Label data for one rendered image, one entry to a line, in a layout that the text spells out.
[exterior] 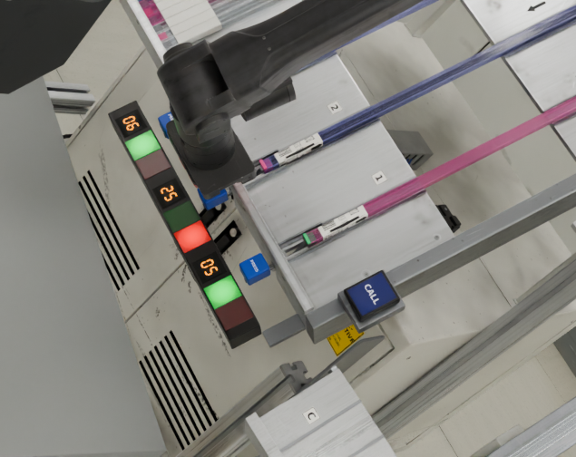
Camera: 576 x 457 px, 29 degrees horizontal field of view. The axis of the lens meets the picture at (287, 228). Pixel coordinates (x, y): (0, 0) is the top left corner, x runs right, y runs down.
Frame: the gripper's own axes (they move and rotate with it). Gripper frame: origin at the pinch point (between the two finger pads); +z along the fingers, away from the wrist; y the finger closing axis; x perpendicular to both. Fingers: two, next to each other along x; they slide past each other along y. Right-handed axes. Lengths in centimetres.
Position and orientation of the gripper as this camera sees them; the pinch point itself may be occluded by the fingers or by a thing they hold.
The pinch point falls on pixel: (219, 180)
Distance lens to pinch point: 131.4
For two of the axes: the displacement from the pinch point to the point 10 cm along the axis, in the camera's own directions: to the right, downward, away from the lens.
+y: -4.6, -8.1, 3.6
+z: 0.6, 3.7, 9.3
